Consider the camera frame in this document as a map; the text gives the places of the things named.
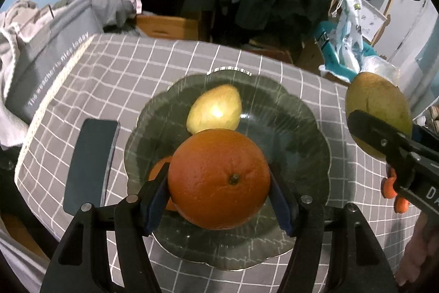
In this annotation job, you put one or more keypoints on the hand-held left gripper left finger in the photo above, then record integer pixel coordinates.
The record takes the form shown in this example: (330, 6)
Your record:
(156, 202)

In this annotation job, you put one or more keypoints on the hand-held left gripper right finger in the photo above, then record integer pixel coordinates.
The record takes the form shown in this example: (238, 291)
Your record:
(282, 207)

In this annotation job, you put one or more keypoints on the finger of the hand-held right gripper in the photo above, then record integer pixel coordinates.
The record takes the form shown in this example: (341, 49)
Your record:
(423, 135)
(370, 131)

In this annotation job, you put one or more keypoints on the yellow-green pear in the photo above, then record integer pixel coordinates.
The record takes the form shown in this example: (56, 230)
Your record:
(377, 100)

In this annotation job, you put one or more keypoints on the medium orange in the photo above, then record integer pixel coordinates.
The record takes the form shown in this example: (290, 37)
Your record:
(159, 167)

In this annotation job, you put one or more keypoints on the large orange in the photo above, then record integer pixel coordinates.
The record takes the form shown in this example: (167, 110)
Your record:
(219, 179)

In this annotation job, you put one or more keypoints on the scalloped glass plate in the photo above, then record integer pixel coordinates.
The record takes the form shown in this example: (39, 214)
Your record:
(284, 128)

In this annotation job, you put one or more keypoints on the person's right hand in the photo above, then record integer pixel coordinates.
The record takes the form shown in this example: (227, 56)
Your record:
(420, 251)

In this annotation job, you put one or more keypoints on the clear plastic bag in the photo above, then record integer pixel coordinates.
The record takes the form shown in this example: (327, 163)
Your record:
(380, 68)

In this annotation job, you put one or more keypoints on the black smartphone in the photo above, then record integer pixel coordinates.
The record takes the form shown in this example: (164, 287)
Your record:
(89, 166)

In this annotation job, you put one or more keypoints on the teal plastic basket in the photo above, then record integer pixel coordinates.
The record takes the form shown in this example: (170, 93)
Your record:
(329, 52)

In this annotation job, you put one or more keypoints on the white patterned storage box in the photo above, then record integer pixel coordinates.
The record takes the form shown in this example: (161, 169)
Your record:
(372, 20)

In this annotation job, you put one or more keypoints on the grey checked tablecloth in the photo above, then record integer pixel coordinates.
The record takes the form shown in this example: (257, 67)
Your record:
(137, 63)

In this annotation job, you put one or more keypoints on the wooden drawer box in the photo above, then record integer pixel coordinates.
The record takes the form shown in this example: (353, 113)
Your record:
(164, 27)

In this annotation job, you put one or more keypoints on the crumpled grey jacket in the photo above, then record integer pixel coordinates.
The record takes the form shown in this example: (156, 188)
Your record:
(106, 4)

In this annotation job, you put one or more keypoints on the white fleece robe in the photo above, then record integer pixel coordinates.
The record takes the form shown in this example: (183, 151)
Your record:
(13, 35)

